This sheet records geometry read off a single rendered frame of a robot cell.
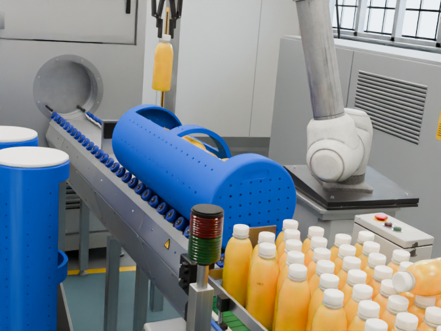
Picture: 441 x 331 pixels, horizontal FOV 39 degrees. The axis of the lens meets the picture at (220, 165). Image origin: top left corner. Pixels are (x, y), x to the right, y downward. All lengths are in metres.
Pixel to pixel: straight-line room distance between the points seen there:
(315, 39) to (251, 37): 5.26
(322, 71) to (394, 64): 1.64
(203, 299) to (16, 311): 1.36
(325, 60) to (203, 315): 1.01
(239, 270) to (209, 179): 0.29
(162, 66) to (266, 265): 1.12
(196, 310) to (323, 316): 0.25
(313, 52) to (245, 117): 5.37
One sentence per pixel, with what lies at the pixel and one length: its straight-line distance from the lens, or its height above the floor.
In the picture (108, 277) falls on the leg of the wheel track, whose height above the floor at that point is 0.45.
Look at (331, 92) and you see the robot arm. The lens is 1.99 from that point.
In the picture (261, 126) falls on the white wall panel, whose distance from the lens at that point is 7.42.
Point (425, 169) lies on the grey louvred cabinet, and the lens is 3.34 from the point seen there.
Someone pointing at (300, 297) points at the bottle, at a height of 1.05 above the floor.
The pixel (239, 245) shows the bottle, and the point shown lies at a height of 1.07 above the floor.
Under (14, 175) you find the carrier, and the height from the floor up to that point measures 1.00.
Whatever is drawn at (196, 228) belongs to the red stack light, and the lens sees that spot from 1.17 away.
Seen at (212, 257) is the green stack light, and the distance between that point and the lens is 1.19.
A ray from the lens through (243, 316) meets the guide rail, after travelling 1.43.
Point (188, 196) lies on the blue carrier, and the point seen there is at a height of 1.09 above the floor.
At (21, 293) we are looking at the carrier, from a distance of 2.46.
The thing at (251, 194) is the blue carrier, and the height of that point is 1.13.
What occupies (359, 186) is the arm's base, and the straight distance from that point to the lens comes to 2.24.
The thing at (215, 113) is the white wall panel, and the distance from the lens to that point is 7.18.
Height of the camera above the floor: 1.63
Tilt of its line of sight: 14 degrees down
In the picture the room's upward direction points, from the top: 5 degrees clockwise
